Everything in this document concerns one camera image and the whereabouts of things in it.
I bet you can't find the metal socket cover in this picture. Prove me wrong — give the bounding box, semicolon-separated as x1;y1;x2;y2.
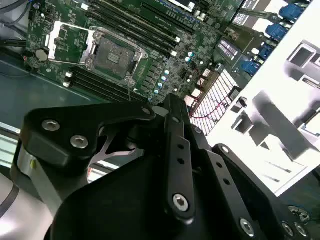
46;20;98;68

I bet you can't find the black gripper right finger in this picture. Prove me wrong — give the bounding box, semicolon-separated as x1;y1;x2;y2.
187;123;315;240

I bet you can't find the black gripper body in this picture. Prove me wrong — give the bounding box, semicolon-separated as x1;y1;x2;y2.
51;149;241;240

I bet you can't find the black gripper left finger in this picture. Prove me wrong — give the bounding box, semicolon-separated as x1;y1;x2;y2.
9;93;197;225

